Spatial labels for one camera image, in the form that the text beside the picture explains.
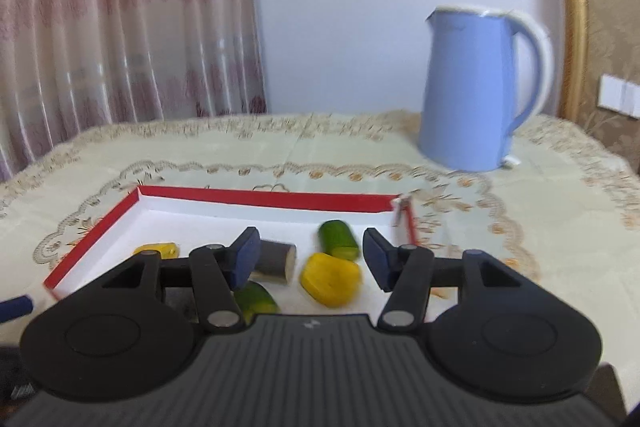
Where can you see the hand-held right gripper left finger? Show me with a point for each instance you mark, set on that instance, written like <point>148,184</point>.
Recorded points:
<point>245,257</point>

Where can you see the blue electric kettle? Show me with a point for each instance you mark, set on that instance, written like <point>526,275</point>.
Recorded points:
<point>465,92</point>

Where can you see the red shallow cardboard box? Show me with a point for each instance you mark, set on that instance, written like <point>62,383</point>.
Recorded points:
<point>200,219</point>

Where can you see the gold framed panel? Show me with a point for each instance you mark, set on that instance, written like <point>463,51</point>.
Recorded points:
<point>572,7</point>

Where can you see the green cucumber piece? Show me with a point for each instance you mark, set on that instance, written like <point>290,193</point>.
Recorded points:
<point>257,302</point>
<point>337,237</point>

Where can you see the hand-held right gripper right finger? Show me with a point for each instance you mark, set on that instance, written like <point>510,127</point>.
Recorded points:
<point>377,257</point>

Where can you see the dark sugarcane piece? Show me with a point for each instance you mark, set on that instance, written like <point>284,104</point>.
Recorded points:
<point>275,259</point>

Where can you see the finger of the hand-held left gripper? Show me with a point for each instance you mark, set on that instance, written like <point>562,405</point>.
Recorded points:
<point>17,307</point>

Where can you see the yellow corn piece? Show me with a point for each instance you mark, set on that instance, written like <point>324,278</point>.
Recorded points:
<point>330,281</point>
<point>157,251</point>

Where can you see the white wall switch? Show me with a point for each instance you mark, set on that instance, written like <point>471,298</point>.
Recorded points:
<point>617,94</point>

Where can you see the pink patterned curtain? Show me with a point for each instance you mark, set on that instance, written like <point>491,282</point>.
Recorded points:
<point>125,17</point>

